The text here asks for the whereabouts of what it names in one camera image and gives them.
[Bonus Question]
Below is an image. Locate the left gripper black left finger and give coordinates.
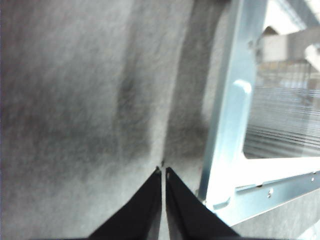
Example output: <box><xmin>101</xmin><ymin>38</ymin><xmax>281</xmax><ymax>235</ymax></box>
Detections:
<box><xmin>88</xmin><ymin>166</ymin><xmax>163</xmax><ymax>240</ymax></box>

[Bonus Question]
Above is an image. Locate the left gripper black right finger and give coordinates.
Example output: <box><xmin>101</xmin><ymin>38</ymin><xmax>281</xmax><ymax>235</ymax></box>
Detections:
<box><xmin>164</xmin><ymin>166</ymin><xmax>240</xmax><ymax>240</ymax></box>

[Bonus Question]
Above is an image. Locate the glass oven door beige handle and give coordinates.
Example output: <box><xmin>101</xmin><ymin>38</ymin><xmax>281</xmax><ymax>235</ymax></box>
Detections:
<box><xmin>197</xmin><ymin>0</ymin><xmax>320</xmax><ymax>227</ymax></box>

